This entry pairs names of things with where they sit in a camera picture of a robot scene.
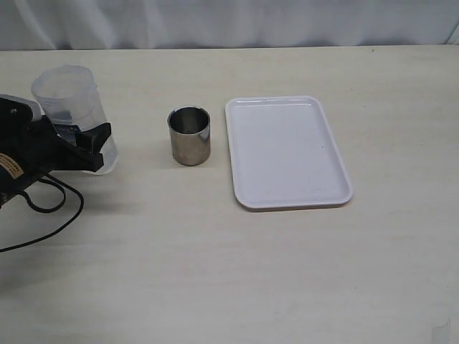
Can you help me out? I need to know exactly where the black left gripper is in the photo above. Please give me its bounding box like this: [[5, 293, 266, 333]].
[[1, 95, 111, 205]]

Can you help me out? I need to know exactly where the clear plastic bottle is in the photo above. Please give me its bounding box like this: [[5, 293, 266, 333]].
[[30, 64, 120, 176]]

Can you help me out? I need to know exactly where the stainless steel cup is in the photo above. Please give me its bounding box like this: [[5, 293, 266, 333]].
[[167, 105, 211, 166]]

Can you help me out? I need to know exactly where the white curtain backdrop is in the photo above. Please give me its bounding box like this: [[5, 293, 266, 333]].
[[1, 1, 458, 50]]

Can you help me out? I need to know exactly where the white plastic tray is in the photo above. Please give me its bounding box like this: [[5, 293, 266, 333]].
[[225, 95, 354, 211]]

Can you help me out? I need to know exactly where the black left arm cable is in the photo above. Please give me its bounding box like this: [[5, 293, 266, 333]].
[[0, 173, 85, 252]]

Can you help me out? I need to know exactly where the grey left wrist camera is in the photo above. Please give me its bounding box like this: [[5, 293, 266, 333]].
[[25, 100, 42, 122]]

